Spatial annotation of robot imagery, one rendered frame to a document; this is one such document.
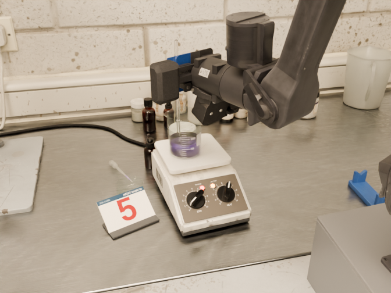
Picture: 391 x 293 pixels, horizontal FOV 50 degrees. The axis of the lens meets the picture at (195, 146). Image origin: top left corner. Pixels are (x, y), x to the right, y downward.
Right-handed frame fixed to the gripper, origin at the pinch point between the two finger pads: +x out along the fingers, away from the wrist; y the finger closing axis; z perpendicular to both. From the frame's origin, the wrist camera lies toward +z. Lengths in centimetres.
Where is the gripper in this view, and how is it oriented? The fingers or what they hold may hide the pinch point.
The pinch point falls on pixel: (181, 64)
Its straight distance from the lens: 71.5
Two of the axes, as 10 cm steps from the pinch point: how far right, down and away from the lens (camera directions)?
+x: -6.4, -3.6, 6.8
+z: 0.0, 8.8, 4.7
